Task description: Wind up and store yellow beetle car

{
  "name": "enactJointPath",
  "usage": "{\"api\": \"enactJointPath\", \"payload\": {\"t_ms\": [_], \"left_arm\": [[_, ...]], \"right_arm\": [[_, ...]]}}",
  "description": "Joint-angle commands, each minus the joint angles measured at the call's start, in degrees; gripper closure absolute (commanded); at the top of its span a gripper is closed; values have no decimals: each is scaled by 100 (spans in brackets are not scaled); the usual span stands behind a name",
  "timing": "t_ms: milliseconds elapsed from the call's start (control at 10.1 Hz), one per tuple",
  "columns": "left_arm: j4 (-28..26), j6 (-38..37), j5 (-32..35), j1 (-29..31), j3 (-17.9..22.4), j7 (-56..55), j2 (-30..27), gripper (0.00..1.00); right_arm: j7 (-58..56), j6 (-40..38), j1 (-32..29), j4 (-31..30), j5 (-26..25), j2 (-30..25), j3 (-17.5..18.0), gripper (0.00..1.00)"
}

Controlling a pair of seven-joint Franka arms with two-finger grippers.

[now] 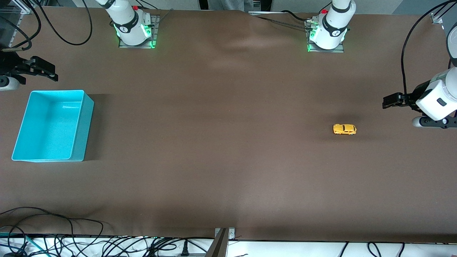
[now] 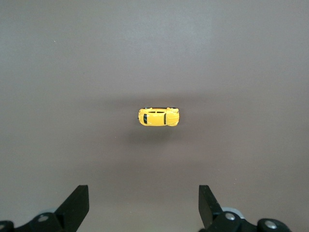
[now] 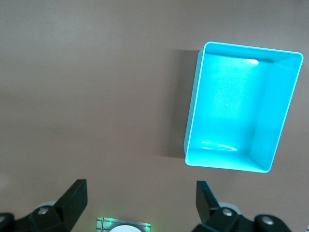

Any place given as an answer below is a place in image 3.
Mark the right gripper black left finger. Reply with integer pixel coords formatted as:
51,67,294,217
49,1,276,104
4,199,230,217
0,178,87,232

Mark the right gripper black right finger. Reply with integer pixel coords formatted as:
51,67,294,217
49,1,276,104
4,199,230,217
194,180,292,232

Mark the turquoise plastic bin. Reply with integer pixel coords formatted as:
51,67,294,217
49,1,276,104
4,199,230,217
183,41,304,174

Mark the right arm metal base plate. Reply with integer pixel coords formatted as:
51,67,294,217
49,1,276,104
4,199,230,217
96,217,152,232

